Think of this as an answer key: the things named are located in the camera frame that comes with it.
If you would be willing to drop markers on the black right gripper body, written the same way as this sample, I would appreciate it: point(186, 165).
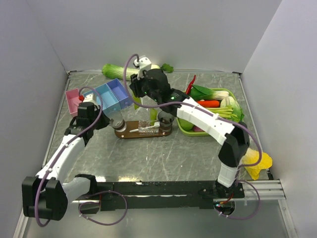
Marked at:
point(141, 89)

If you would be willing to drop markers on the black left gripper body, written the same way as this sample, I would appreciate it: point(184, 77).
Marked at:
point(102, 122)

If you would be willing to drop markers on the green toothpaste tube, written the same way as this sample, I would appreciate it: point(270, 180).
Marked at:
point(137, 101)
point(153, 115)

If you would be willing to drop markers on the frosted clear glass cup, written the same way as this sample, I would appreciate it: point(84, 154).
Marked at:
point(117, 121)

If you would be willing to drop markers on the dark glass cup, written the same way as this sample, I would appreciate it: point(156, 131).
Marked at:
point(166, 120)

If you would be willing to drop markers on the clear textured plastic holder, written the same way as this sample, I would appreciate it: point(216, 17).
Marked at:
point(153, 131)

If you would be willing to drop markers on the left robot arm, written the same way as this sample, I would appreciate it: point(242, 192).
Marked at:
point(46, 195)

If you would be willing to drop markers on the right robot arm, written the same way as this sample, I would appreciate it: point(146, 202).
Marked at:
point(233, 137)

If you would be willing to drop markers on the brown wooden tray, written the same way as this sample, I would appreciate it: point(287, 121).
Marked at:
point(133, 125)

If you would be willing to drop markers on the teal drawer box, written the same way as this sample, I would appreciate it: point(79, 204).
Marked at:
point(97, 99)

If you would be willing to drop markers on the white daikon radish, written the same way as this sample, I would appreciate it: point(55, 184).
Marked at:
point(166, 68)

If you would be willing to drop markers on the pink drawer box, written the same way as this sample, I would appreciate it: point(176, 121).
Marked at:
point(72, 98)

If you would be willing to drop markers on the red chili pepper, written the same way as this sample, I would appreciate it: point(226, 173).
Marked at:
point(189, 87)

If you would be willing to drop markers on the purple drawer box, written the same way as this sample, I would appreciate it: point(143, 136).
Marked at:
point(120, 93)

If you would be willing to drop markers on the napa cabbage on table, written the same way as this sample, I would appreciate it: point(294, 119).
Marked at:
point(112, 71)

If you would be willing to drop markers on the bok choy in basket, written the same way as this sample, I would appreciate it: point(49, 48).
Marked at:
point(202, 93)

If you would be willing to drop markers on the round green cabbage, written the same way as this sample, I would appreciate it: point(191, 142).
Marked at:
point(185, 125)

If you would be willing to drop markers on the orange carrot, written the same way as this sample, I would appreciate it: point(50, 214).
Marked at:
point(209, 103)

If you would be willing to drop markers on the napa cabbage in basket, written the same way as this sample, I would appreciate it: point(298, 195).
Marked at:
point(230, 101)

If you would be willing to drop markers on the white celery stalk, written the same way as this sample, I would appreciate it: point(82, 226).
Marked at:
point(230, 113)

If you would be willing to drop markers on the green plastic vegetable basket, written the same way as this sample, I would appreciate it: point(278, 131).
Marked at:
point(197, 131)

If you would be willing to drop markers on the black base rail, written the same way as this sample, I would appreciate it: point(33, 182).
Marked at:
point(161, 194)

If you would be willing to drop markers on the aluminium frame rail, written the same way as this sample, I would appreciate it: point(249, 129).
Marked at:
point(259, 213)

